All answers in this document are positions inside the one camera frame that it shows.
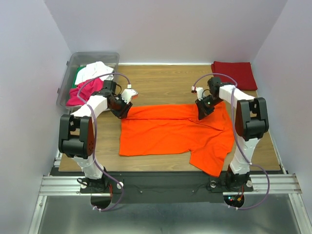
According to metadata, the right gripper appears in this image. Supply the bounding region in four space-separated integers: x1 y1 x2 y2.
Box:
195 95 223 120

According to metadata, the orange t shirt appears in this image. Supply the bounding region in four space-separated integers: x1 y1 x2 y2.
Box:
119 102 234 177

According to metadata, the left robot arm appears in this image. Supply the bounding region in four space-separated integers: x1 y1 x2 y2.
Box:
58 80 138 193

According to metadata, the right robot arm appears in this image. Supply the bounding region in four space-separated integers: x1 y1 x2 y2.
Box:
191 73 269 190

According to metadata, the pink t shirt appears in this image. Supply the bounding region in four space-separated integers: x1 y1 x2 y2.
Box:
66 78 103 107

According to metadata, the white t shirt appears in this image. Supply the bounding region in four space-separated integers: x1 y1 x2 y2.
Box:
81 61 114 83

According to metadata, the green t shirt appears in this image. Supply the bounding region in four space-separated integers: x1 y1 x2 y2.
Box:
71 66 85 89

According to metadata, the folded dark red t shirt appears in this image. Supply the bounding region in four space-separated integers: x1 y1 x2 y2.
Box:
211 61 258 91

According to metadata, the clear plastic bin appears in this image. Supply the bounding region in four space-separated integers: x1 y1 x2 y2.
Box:
56 52 119 109

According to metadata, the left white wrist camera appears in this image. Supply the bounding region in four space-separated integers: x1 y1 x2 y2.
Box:
121 88 138 104

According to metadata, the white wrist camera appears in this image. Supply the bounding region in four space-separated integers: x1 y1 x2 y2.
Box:
121 88 138 104
191 86 204 100

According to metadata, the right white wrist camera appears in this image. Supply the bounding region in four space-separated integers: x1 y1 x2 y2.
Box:
191 86 204 100

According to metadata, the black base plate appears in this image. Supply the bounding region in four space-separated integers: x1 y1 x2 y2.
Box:
77 172 253 206

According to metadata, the aluminium frame rail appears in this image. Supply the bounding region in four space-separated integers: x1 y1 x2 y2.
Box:
39 174 302 196

